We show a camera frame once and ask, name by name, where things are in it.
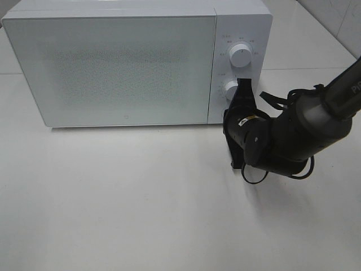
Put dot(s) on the white timer knob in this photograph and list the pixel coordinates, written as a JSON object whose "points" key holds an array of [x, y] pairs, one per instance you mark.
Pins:
{"points": [[229, 89]]}

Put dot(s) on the white microwave oven body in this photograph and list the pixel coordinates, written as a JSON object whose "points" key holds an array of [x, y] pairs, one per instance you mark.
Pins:
{"points": [[235, 21]]}

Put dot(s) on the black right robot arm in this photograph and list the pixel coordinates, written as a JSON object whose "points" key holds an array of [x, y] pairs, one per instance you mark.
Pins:
{"points": [[309, 121]]}

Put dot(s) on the white microwave door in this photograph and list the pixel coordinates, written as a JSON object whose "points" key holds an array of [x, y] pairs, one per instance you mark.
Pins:
{"points": [[116, 71]]}

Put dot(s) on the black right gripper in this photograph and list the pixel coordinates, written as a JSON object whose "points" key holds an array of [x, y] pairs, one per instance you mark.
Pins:
{"points": [[241, 126]]}

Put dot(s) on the upper white power knob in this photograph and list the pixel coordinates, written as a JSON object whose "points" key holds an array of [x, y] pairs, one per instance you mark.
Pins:
{"points": [[240, 54]]}

